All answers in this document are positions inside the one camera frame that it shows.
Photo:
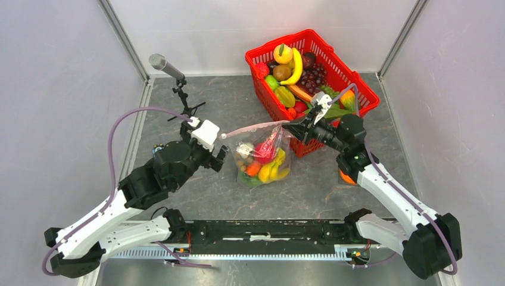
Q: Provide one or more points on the single yellow banana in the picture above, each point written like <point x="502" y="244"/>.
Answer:
<point x="297" y="70"/>

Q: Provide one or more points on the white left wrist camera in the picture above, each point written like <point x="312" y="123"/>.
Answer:
<point x="204" y="132"/>

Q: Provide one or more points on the white mushroom toy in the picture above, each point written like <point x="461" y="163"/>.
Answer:
<point x="245" y="150"/>

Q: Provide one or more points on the clear pink zip top bag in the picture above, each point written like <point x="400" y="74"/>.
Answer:
<point x="255" y="134"/>

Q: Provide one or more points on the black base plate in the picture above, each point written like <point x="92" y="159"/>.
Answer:
<point x="262" y="237"/>

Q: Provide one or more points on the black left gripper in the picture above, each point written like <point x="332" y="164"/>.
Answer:
<point x="212" y="161"/>

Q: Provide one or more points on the brown twig nut bunch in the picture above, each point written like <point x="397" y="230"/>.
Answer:
<point x="242" y="162"/>

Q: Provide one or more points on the grey microphone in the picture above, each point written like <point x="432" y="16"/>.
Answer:
<point x="159" y="62"/>

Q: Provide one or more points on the red plastic basket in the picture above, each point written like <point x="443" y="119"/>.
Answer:
<point x="339" y="75"/>

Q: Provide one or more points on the orange carrot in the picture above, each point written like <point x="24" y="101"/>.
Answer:
<point x="253" y="168"/>

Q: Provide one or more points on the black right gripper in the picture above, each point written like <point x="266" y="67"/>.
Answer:
<point x="301" y="130"/>

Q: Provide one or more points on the green lime toy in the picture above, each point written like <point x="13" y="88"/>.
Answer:
<point x="271" y="82"/>

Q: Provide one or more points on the red strawberry toy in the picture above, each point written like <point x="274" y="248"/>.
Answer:
<point x="263" y="69"/>

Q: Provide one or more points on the yellow banana bunch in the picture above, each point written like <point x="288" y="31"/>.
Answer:
<point x="276" y="170"/>

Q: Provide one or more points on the mango toy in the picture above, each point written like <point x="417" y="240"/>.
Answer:
<point x="348" y="101"/>

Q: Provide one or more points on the green leaf vegetable toy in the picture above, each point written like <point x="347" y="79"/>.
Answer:
<point x="328" y="113"/>

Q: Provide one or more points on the black microphone tripod stand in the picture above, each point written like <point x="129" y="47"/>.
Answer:
<point x="187" y="110"/>

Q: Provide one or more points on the papaya slice toy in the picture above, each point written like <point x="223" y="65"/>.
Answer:
<point x="300" y="93"/>

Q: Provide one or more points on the red apple toy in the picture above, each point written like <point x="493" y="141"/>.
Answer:
<point x="266" y="151"/>

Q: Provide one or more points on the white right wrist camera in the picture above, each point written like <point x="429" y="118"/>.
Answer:
<point x="321" y="103"/>

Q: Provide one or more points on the yellow green starfruit toy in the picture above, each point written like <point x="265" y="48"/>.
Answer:
<point x="285" y="96"/>

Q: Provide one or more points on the red pepper toy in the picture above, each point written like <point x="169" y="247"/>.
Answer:
<point x="300" y="107"/>

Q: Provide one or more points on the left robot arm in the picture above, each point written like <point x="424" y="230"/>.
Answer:
<point x="79" y="248"/>

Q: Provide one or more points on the dark grape bunch toy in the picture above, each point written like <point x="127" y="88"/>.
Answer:
<point x="313" y="75"/>

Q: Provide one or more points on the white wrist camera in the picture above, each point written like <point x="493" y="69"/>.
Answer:
<point x="321" y="103"/>
<point x="204" y="132"/>

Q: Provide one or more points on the brown potato toy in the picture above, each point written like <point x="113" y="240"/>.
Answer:
<point x="282" y="72"/>

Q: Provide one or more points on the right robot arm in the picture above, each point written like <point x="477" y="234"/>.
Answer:
<point x="427" y="241"/>

